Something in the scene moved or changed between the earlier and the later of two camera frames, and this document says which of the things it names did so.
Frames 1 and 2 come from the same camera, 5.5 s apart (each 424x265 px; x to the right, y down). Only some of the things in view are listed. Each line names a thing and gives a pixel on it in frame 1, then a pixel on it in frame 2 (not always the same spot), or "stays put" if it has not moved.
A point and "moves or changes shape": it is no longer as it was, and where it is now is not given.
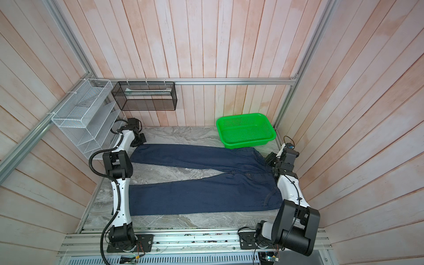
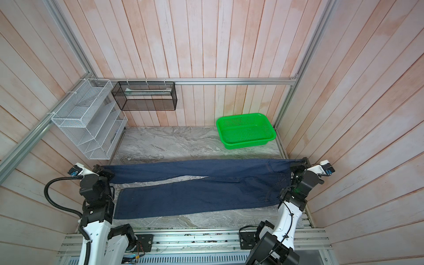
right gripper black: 271,157 -> 300,167
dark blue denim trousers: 251,187 moves or changes shape
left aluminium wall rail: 10,159 stays put
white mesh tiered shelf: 86,118 stays put
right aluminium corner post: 329,9 stays put
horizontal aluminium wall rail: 264,80 stays put
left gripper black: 143,140 -> 102,171
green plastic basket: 245,131 stays put
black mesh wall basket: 146,96 stays put
